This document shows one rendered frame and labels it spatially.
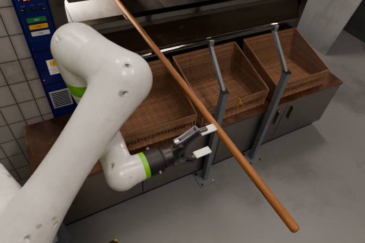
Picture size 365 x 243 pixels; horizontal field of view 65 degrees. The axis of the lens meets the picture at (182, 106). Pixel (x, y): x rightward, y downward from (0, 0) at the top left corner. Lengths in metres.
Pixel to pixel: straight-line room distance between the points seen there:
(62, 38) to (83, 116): 0.20
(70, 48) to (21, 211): 0.35
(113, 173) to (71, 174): 0.33
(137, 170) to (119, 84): 0.43
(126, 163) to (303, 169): 1.99
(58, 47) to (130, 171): 0.45
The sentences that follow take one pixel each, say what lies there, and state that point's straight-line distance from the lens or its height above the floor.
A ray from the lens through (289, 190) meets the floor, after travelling 2.55.
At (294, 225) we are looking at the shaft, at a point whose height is 1.20.
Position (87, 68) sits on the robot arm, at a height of 1.65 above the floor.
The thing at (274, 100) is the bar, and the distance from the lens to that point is 2.09.
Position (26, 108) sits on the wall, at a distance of 2.05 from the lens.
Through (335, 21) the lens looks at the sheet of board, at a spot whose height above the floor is 0.40.
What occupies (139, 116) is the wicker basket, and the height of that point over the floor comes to 0.59.
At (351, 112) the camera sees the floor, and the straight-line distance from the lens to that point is 3.49.
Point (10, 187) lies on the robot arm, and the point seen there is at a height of 1.43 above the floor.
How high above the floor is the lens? 2.04
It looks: 45 degrees down
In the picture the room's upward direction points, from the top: 6 degrees clockwise
